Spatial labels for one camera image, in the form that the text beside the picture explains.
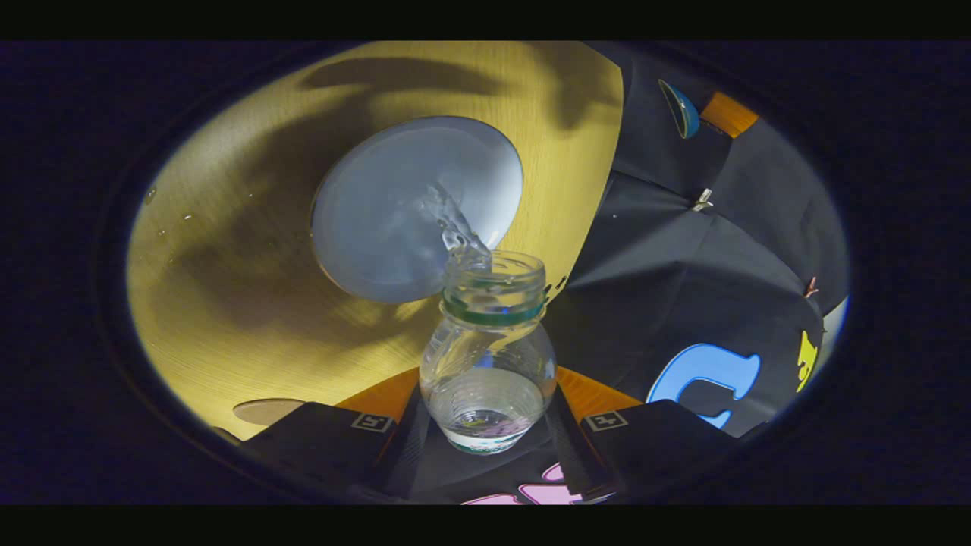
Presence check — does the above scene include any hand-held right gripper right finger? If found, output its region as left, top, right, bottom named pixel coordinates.
left=546, top=366, right=740, bottom=501

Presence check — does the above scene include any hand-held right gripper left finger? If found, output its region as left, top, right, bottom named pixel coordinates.
left=243, top=368, right=429, bottom=501

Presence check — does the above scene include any clear plastic water bottle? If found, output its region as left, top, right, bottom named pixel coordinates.
left=419, top=250, right=558, bottom=456

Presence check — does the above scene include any black backdrop cloth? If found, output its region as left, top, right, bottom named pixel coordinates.
left=410, top=42, right=849, bottom=505

